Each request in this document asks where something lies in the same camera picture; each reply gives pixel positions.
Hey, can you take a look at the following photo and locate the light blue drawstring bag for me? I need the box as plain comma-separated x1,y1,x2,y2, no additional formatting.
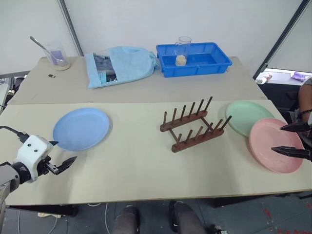
85,46,162,89

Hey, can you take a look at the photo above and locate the white floor cable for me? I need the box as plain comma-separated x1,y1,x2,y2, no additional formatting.
87,201,111,234

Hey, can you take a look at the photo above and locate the blue plastic bin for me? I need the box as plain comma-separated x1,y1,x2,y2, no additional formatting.
156,42,233,78

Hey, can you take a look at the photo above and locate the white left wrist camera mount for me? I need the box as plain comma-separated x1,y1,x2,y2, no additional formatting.
13,134,53,182

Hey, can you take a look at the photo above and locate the brown wooden dish rack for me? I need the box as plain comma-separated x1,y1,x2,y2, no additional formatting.
159,96,233,153

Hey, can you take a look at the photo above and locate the grey slanted partition post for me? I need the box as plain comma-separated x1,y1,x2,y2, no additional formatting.
253,0,312,79
60,0,85,57

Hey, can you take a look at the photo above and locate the dark grey rounded shape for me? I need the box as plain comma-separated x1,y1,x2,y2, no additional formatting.
169,200,208,234
112,206,141,234

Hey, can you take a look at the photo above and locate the metal spoon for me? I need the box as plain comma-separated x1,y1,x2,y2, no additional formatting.
30,36,60,63

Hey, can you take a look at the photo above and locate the clear beaker with beige grains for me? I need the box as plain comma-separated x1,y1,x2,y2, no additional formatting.
174,36,192,67

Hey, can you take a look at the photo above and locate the green plate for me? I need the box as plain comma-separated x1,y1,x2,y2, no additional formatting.
226,101,276,137

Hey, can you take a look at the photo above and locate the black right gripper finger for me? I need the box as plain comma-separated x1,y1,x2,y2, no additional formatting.
271,146,312,162
279,122,310,134

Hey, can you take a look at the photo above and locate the purple packet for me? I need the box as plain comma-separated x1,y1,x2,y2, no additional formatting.
291,71,308,81

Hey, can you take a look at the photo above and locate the person's forearm with bracelet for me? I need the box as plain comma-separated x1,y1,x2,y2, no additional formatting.
298,77,312,118

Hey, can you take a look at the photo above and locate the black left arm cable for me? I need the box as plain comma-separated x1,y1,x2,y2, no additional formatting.
0,125,27,143

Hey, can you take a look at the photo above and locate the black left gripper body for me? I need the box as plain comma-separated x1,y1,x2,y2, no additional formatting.
38,156,60,176

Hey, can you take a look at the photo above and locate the blue plate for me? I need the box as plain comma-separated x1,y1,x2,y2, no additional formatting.
52,107,110,151

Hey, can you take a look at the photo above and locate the clear beaker with purple label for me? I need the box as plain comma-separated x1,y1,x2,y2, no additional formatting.
43,40,72,72

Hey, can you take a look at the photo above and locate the pink-red plate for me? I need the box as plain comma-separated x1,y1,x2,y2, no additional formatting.
248,117,305,174

